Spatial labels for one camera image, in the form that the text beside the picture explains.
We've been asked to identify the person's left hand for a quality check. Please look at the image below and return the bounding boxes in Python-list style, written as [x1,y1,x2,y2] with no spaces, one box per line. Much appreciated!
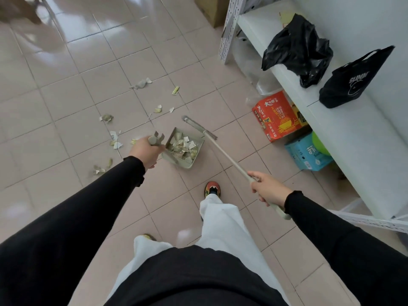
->
[129,136,166,171]

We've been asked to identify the person's right hand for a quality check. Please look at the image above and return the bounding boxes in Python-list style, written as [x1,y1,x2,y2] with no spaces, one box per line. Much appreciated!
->
[247,170,293,207]

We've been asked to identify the grey-green dustpan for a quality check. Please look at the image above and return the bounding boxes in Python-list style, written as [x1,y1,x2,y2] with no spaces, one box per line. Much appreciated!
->
[145,127,204,171]

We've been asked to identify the grey-green broom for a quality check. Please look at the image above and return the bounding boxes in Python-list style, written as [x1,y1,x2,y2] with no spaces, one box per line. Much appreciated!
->
[181,115,291,220]

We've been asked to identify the person's left forearm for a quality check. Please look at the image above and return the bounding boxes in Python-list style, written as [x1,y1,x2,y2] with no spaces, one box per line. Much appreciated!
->
[0,156,146,306]

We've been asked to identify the person's right forearm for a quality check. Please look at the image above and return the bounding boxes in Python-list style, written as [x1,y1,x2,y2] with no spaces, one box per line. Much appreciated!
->
[283,191,408,306]

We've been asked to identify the person's red right shoe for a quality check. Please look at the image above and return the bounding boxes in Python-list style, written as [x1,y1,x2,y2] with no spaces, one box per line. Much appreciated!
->
[204,181,221,198]

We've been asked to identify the person's white trousers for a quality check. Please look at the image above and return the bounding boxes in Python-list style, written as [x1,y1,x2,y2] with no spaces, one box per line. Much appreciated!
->
[107,193,291,306]

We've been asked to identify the person's black top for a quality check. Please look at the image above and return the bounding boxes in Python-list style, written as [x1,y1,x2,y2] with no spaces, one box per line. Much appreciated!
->
[103,245,289,306]

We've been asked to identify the blue cardboard box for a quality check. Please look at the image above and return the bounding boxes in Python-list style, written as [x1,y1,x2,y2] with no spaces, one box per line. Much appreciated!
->
[284,132,334,172]

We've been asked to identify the green ball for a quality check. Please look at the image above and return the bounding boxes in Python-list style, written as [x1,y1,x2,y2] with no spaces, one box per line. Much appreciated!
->
[312,131,332,156]

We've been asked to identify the red cardboard box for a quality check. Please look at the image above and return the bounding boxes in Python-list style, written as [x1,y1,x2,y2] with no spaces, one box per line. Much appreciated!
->
[252,91,308,143]

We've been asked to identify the white metal shelf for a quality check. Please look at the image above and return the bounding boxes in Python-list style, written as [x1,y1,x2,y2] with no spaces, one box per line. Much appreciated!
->
[218,0,408,235]

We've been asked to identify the clear plastic bag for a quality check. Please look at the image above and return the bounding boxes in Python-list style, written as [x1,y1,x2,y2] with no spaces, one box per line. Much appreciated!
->
[232,36,284,107]

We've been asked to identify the black tote bag white print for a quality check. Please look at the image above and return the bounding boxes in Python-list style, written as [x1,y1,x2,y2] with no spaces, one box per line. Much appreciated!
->
[318,45,396,109]

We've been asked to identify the black plastic bag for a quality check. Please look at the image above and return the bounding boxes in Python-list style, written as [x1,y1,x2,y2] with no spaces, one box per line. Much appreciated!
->
[261,13,334,89]

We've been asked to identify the large brown cardboard box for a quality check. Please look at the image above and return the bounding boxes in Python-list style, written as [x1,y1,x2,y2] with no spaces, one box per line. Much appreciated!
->
[193,0,231,28]

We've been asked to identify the yellow paper piece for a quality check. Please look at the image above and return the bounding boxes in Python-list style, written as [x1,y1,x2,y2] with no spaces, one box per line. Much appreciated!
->
[280,11,297,28]

